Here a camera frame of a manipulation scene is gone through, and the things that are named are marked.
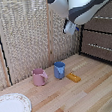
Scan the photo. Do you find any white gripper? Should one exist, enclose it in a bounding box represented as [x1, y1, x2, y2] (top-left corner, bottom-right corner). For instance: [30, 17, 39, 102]
[62, 19, 80, 37]

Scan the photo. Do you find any brown drawer with handle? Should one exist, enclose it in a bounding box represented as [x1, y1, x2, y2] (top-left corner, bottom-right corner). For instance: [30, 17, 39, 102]
[80, 1, 112, 39]
[77, 26, 112, 70]

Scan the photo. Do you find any silver bar drawer handle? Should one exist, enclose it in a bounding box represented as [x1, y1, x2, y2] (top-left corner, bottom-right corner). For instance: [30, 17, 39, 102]
[92, 13, 112, 23]
[87, 39, 112, 55]

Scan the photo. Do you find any blue mug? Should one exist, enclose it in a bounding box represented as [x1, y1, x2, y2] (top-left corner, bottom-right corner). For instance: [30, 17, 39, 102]
[52, 60, 68, 81]

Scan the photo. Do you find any orange rectangular block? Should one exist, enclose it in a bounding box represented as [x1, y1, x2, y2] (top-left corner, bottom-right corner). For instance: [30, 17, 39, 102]
[65, 71, 82, 85]

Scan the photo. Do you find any bamboo blind screen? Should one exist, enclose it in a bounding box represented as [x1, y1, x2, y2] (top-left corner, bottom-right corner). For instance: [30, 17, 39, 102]
[0, 0, 93, 92]

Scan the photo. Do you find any pink mug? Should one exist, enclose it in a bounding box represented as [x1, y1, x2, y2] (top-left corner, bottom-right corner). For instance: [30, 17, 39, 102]
[30, 66, 50, 88]

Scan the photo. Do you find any thin black pole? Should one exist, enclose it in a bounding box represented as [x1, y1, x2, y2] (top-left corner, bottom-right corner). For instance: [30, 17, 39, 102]
[0, 0, 13, 87]

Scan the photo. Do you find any white patterned plate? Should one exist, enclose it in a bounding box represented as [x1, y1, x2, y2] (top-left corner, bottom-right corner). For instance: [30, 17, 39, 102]
[0, 90, 34, 112]

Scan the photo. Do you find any brown drawer cabinet frame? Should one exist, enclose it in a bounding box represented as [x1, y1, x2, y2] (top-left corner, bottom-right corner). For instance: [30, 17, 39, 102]
[72, 0, 112, 72]

